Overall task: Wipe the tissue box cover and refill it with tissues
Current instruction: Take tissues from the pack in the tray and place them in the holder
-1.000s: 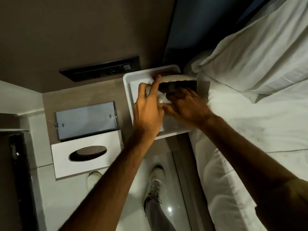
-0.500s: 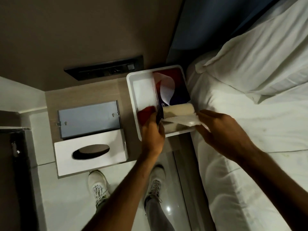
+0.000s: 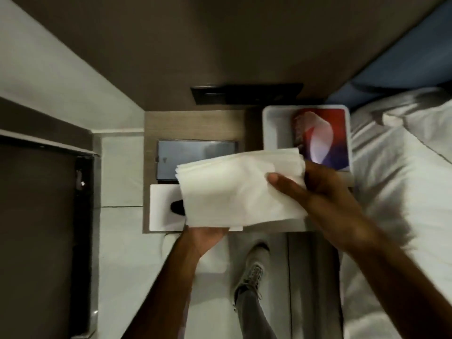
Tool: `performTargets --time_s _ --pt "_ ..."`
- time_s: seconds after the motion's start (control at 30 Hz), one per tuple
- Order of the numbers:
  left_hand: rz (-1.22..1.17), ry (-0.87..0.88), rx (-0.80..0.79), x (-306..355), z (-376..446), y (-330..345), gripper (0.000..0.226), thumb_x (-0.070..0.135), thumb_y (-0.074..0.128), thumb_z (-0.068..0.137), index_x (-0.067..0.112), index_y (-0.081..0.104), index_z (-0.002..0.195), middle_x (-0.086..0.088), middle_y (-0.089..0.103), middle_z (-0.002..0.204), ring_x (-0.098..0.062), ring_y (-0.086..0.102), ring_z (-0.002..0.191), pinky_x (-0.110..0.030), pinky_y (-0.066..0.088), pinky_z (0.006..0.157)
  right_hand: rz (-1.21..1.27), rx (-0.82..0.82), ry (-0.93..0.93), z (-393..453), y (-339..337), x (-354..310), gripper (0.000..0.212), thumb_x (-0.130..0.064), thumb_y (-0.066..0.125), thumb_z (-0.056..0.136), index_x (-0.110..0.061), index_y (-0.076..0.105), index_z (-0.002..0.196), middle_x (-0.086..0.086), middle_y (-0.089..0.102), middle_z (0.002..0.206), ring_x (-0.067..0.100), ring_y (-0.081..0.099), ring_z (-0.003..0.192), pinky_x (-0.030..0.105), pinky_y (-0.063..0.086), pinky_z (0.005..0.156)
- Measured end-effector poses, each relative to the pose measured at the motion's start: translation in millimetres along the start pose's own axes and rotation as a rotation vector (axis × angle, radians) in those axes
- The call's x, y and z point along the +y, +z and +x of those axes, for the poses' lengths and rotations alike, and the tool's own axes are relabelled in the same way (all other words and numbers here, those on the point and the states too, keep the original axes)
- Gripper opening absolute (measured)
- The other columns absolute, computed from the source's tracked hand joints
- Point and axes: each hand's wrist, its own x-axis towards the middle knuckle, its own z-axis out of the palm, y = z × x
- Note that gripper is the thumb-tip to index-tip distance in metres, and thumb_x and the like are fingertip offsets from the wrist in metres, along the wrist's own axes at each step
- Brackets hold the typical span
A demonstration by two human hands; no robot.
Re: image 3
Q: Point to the grey trouser leg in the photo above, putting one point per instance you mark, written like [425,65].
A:
[252,319]

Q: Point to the person's right hand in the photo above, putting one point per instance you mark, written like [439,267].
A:
[328,204]

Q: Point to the person's right forearm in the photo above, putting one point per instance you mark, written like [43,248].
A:
[399,289]

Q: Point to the white rectangular tray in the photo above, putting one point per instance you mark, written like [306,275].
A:
[277,128]

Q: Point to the dark brown door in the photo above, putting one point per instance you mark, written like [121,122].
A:
[39,236]

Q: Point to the red and blue packet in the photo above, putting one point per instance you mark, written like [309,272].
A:
[323,137]

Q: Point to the grey sneaker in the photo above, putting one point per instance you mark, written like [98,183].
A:
[251,271]

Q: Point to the blue padded headboard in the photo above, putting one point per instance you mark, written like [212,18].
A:
[406,59]

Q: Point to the black smartphone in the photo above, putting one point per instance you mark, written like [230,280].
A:
[192,153]

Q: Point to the black wall socket panel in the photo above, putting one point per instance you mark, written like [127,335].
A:
[247,94]

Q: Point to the white bed duvet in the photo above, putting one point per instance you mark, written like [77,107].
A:
[406,180]

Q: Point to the person's left forearm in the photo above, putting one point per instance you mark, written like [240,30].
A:
[166,296]

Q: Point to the white tissue stack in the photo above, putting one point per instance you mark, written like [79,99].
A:
[236,190]

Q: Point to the person's right thumb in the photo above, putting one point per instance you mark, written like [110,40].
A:
[287,187]

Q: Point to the person's left hand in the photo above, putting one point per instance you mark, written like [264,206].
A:
[203,238]

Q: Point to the white tissue box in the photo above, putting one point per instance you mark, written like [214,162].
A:
[162,208]

